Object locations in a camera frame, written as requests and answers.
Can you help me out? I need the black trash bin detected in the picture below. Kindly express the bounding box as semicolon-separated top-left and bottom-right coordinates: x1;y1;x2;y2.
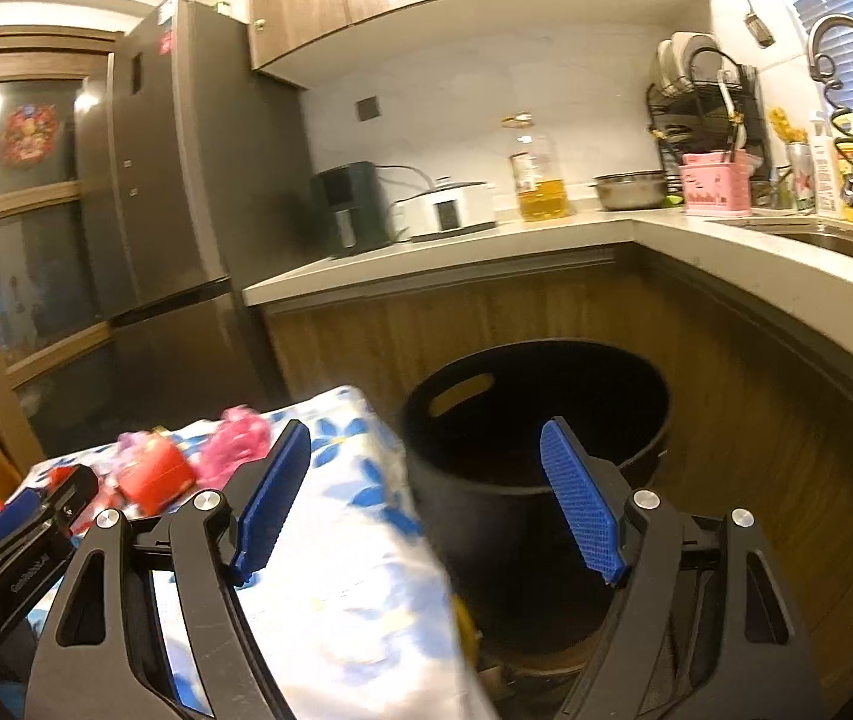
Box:
400;340;671;670

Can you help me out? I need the pink plastic bag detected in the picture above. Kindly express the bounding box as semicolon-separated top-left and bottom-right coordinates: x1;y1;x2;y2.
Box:
193;406;271;489

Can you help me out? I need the red paper cup right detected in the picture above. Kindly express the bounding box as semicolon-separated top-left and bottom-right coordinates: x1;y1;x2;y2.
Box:
117;433;197;517

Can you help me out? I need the blue floral tablecloth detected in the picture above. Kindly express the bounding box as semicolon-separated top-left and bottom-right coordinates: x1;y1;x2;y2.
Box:
2;383;500;720

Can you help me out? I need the wooden lower cabinet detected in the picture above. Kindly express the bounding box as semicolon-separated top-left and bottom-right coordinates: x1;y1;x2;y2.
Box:
265;244;853;718

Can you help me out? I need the cooking oil bottle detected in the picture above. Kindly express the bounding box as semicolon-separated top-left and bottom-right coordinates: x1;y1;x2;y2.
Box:
501;112;570;221

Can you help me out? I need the black air fryer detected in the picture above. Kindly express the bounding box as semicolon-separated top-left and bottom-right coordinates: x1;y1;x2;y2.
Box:
310;161;395;257

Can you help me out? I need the steel bowl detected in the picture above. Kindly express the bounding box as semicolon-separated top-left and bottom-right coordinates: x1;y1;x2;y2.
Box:
594;171;667;211

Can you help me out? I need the white rice cooker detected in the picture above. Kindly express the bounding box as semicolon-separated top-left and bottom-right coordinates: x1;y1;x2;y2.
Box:
389;181;496;242

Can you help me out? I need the pink utensil basket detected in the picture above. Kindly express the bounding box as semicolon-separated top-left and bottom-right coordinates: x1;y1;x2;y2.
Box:
680;149;753;218

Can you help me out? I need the dark steel refrigerator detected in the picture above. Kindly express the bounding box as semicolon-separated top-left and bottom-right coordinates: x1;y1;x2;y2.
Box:
76;0;322;440

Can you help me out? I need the black dish rack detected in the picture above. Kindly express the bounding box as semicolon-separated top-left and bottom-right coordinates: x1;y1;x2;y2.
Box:
646;47;773;188

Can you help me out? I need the white milk carton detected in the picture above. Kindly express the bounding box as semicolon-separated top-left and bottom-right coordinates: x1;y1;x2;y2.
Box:
807;112;843;220

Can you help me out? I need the wooden glass door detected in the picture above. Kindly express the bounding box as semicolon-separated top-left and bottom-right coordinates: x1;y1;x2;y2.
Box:
0;26;117;468

